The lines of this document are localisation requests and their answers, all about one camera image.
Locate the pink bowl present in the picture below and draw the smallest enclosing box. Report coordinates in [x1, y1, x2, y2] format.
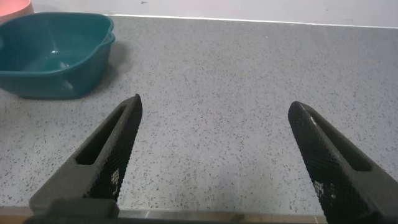
[0, 0, 35, 24]

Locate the teal plastic basin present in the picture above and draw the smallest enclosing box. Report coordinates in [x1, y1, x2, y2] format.
[0, 11, 116, 100]

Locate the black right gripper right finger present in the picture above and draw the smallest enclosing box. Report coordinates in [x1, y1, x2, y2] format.
[287, 101, 398, 224]

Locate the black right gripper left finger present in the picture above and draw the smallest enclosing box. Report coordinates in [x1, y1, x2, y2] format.
[29, 93, 144, 215]

